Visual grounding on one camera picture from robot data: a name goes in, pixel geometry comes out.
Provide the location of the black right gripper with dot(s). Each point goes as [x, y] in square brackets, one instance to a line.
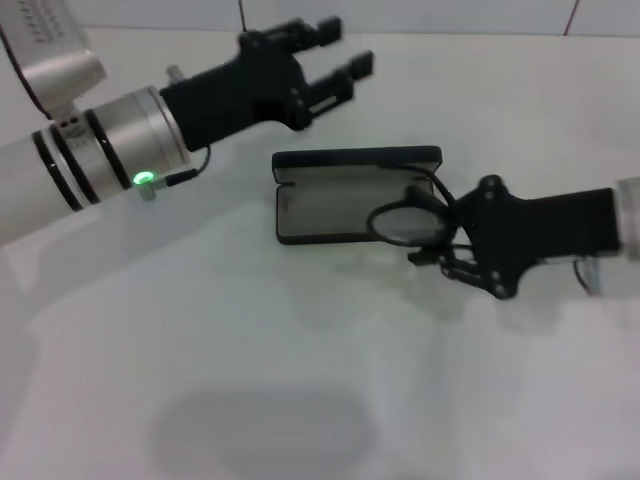
[540, 225]

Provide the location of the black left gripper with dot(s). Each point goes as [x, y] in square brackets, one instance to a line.
[235, 95]

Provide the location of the black glasses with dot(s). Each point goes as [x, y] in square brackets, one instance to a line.
[372, 222]

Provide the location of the black glasses case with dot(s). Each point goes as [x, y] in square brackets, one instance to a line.
[325, 210]

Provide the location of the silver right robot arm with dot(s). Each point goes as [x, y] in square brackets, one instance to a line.
[631, 220]

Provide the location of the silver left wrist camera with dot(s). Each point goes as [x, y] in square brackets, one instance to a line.
[50, 50]

